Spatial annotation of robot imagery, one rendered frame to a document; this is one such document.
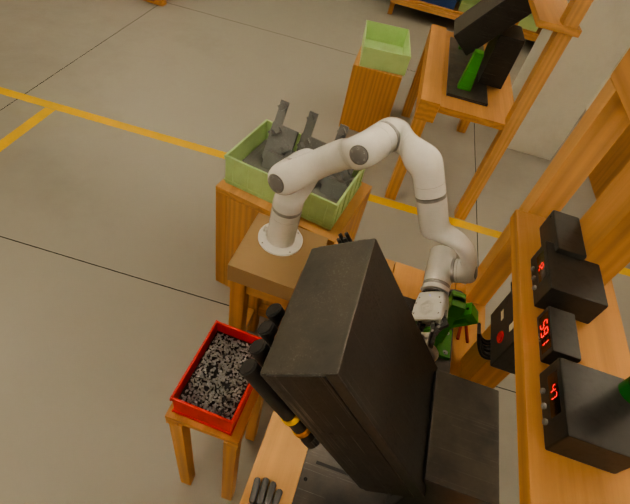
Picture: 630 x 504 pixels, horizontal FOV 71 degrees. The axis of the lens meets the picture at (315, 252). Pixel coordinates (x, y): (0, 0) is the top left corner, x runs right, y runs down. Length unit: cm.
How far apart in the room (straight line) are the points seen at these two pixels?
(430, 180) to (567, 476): 75
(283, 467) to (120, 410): 126
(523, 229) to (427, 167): 32
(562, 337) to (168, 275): 236
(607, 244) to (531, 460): 53
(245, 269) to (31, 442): 136
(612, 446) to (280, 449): 89
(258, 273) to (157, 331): 111
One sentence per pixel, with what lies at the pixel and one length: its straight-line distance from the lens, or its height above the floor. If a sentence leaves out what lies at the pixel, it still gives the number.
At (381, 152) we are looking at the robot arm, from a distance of 129.
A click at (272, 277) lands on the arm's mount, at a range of 173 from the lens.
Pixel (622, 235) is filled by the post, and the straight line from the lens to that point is 120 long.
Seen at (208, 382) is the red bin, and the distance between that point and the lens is 156.
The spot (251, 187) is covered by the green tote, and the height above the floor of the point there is 83.
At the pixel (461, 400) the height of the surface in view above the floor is 124.
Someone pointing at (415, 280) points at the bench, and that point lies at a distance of 197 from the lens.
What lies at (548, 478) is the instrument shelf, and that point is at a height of 154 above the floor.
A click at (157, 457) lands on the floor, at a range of 242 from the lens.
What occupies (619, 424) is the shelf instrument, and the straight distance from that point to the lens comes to 99.
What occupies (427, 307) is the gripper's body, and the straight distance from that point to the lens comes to 138.
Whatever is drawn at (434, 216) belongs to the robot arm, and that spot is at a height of 149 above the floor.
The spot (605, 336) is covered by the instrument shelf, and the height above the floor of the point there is 154.
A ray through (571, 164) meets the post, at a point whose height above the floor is 161.
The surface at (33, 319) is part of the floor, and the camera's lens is 292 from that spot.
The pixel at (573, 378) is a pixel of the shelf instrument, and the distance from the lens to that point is 98.
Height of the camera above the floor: 229
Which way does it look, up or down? 47 degrees down
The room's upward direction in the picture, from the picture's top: 14 degrees clockwise
